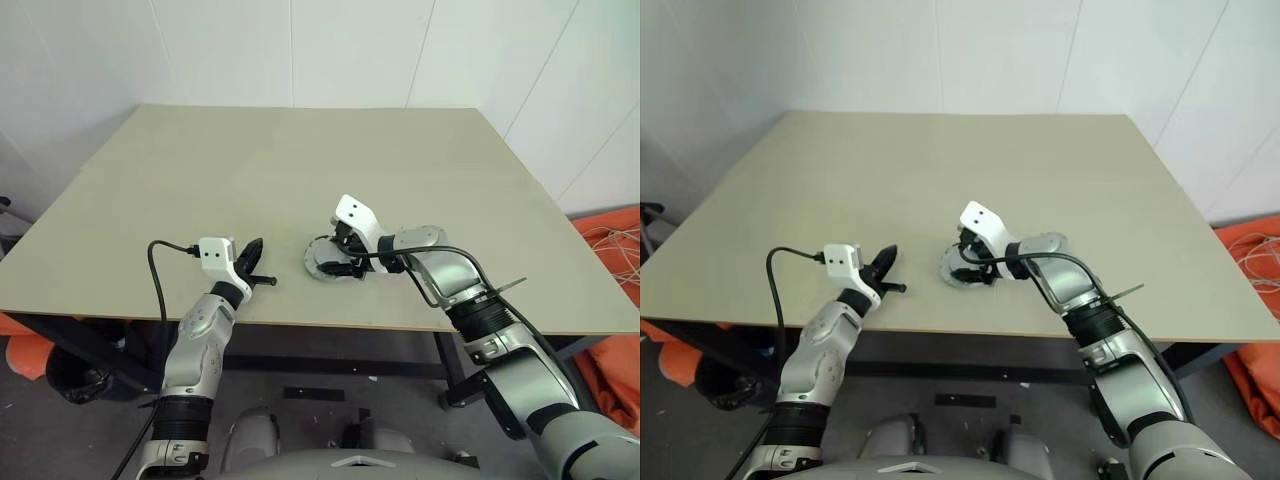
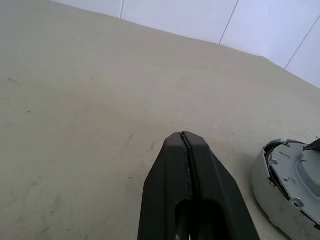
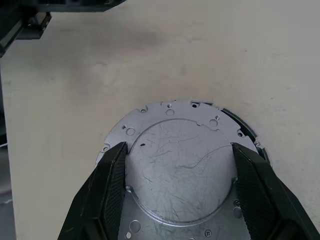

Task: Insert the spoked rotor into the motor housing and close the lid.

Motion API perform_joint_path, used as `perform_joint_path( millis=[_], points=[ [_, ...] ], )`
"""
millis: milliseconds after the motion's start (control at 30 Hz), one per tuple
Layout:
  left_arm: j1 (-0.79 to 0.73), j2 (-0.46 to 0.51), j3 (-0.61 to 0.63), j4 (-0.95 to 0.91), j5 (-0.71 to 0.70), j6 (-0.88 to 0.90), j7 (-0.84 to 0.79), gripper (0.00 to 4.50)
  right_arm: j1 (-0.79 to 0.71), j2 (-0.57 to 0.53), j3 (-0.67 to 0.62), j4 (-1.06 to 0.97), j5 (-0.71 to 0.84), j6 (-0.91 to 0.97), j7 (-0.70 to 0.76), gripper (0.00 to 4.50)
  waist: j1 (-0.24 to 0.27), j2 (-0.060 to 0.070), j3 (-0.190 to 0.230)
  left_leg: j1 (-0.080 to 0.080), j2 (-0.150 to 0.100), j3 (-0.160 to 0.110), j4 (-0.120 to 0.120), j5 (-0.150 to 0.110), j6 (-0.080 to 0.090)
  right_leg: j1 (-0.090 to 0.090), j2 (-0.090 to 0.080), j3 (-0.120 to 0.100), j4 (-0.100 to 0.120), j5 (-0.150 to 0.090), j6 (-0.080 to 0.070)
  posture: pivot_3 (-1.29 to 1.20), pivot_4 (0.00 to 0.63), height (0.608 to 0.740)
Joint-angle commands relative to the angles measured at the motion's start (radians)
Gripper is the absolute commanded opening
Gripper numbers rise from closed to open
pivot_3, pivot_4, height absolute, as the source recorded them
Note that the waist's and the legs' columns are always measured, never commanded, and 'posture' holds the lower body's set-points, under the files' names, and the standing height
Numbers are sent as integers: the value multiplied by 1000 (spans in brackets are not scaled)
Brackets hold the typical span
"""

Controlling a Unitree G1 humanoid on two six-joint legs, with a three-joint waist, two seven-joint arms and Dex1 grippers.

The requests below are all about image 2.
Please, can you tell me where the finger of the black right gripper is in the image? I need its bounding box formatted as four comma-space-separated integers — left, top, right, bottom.
301, 138, 320, 153

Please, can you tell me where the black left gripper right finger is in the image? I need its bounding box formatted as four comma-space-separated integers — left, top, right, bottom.
181, 130, 259, 240

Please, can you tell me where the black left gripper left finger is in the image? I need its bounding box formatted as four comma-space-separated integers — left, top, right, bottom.
137, 132, 194, 240

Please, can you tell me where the grey round housing lid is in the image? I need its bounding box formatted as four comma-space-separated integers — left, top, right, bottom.
266, 140, 320, 224

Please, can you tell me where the grey round motor housing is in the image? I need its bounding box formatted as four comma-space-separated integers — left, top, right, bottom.
250, 138, 320, 240

